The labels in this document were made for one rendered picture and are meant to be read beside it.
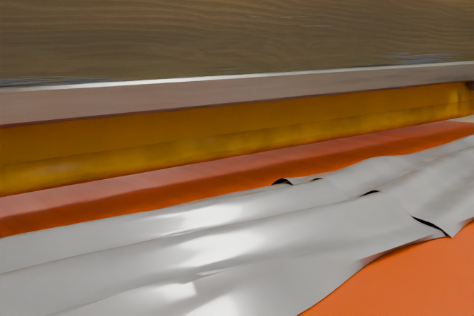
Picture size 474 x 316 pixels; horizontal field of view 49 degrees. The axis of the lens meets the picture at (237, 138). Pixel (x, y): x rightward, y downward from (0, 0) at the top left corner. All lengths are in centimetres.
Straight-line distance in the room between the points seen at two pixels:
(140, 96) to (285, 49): 7
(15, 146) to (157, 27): 6
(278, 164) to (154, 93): 8
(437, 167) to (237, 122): 8
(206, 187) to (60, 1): 8
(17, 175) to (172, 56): 6
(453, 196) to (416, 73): 11
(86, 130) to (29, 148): 2
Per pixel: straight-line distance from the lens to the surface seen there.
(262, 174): 21
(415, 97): 30
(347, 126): 26
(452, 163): 20
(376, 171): 18
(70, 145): 18
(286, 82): 20
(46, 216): 17
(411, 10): 28
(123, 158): 19
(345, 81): 22
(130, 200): 18
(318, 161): 23
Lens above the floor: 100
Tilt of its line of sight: 9 degrees down
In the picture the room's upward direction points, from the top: 2 degrees counter-clockwise
